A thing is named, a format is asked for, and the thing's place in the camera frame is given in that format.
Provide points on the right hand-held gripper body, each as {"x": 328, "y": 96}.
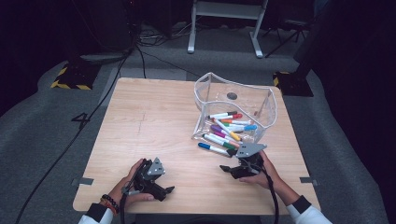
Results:
{"x": 250, "y": 149}

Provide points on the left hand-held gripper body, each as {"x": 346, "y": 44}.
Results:
{"x": 145, "y": 181}

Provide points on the pink cap marker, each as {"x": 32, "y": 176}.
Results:
{"x": 224, "y": 140}

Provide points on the yellow cap marker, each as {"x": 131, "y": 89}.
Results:
{"x": 235, "y": 136}

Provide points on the dark blue cap marker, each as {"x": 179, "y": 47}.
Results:
{"x": 211, "y": 148}

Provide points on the light blue cap marker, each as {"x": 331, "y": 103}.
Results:
{"x": 250, "y": 127}

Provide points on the magenta cap marker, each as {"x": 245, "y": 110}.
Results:
{"x": 219, "y": 134}

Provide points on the dark green cap marker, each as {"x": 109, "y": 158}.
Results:
{"x": 211, "y": 139}

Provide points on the purple cap marker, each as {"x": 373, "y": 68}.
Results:
{"x": 216, "y": 128}

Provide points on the bright red cap marker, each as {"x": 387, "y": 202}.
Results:
{"x": 237, "y": 116}

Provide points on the black cap marker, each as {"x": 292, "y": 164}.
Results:
{"x": 221, "y": 115}

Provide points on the clear plastic pouch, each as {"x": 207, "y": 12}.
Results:
{"x": 249, "y": 102}

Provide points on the person's left hand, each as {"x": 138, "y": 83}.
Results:
{"x": 120, "y": 193}

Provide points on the person's right hand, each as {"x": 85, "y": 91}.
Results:
{"x": 269, "y": 177}

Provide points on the grey tape strip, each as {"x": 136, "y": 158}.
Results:
{"x": 308, "y": 181}
{"x": 82, "y": 181}

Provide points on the yellow black striped stand base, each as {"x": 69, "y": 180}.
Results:
{"x": 74, "y": 77}
{"x": 292, "y": 85}

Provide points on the black tripod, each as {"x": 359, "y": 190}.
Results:
{"x": 295, "y": 26}

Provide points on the white metal stand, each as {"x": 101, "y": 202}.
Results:
{"x": 225, "y": 9}

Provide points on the dark equipment stand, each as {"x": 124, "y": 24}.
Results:
{"x": 106, "y": 28}

